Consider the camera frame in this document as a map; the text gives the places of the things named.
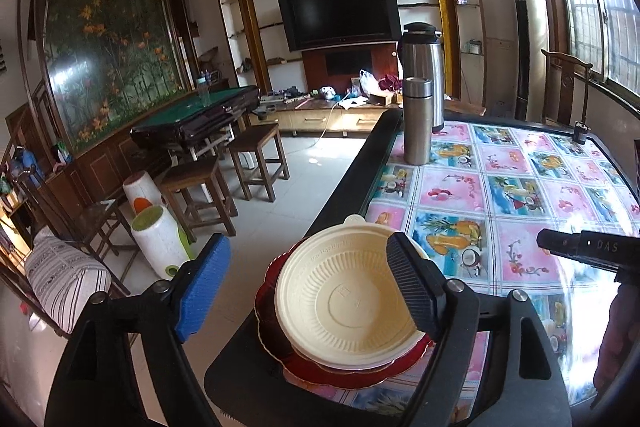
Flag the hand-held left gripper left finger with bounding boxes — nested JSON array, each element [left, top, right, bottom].
[[44, 233, 233, 427]]

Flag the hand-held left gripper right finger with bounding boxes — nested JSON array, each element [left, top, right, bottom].
[[385, 231, 573, 427]]

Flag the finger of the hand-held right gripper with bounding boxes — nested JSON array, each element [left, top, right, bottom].
[[536, 228, 586, 263]]

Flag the beige ribbed bowl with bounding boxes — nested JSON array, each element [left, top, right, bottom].
[[285, 213, 433, 258], [274, 227, 432, 365]]

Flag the white bowl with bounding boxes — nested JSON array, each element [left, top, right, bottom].
[[300, 349, 418, 370]]

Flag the person's right hand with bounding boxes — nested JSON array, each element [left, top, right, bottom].
[[592, 283, 640, 403]]

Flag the printed fruit tablecloth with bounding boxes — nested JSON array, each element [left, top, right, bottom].
[[345, 119, 640, 410]]

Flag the wooden stool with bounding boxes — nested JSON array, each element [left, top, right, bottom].
[[160, 157, 238, 243], [227, 123, 291, 202]]

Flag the dark wooden chair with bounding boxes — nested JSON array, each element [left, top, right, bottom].
[[15, 142, 136, 298]]

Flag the striped white cushion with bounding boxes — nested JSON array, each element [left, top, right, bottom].
[[24, 234, 113, 335]]

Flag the slim steel thermos bottle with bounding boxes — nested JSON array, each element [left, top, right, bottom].
[[402, 77, 433, 166]]

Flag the carved wooden chair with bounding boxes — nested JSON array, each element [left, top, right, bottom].
[[541, 48, 593, 128]]

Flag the green top mahjong table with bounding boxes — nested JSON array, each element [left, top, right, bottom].
[[130, 86, 261, 152]]

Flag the low wooden television cabinet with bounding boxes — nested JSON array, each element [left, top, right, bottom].
[[250, 99, 401, 138]]

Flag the white plastic bag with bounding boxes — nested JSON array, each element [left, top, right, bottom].
[[359, 69, 383, 98]]

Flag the floor standing air conditioner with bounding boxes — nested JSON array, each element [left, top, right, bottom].
[[505, 0, 551, 122]]

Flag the large steel thermos carafe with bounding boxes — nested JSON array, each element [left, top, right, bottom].
[[397, 23, 447, 134]]

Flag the barred window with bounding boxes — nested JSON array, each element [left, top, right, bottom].
[[532, 0, 640, 98]]

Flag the framed floral painting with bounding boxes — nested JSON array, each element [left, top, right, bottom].
[[35, 0, 196, 158]]

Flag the flat screen television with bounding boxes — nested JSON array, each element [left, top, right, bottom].
[[277, 0, 403, 54]]

